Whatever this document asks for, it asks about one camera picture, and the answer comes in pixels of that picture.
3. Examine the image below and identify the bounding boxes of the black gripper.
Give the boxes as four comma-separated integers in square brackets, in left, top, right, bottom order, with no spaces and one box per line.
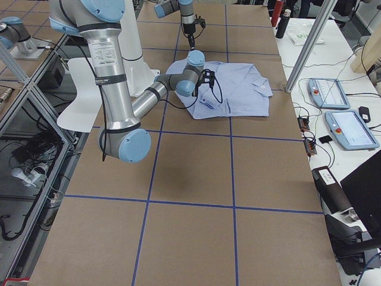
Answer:
[182,15,206,50]
[194,69,216,97]

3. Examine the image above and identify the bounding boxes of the blue striped button shirt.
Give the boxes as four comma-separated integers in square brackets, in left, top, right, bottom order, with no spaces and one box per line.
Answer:
[177,61,273,119]

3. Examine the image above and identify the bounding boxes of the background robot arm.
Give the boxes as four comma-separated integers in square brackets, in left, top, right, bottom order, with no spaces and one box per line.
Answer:
[1,17,51,60]

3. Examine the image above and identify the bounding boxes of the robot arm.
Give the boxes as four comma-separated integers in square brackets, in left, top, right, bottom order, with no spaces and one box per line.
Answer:
[49,1,206,163]
[154,0,206,51]

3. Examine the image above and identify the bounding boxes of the red bottle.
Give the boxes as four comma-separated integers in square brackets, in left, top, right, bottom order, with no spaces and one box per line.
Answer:
[271,0,283,27]

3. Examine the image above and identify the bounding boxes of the black bottle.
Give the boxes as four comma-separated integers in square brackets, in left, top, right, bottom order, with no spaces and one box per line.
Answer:
[275,9,291,39]

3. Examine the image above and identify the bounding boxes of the white plastic bag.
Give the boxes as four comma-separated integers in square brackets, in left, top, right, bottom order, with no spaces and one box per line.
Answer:
[286,23,313,46]

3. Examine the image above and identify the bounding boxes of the far teach pendant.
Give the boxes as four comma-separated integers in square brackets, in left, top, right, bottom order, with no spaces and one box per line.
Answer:
[308,78,350,110]

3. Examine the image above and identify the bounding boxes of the teach pendant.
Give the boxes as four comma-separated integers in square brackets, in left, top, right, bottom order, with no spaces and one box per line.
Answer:
[324,110,380,151]
[308,78,350,110]

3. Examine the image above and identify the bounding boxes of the white plastic chair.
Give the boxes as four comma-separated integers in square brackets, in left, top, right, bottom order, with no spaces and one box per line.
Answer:
[57,58,102,133]

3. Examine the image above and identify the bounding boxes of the black square pad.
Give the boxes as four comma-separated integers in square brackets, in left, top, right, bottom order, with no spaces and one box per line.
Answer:
[318,135,333,144]

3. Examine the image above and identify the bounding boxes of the near teach pendant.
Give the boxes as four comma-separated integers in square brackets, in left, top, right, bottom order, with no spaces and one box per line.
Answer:
[324,110,380,151]

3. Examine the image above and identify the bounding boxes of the small black device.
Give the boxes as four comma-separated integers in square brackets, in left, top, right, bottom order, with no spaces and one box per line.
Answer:
[358,106,371,123]

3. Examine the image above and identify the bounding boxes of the black box with label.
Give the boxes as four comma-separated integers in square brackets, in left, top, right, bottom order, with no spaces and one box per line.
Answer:
[311,166,352,213]

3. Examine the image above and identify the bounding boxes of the black monitor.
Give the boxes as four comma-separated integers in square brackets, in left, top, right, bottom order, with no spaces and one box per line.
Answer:
[341,152,380,238]

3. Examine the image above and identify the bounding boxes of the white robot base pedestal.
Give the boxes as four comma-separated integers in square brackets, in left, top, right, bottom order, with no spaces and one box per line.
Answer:
[118,1,160,97]

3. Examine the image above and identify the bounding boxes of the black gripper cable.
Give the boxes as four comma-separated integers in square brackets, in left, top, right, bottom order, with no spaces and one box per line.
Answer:
[98,44,223,162]

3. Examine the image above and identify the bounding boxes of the aluminium frame post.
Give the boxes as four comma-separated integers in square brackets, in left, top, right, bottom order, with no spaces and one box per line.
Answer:
[285,0,337,94]

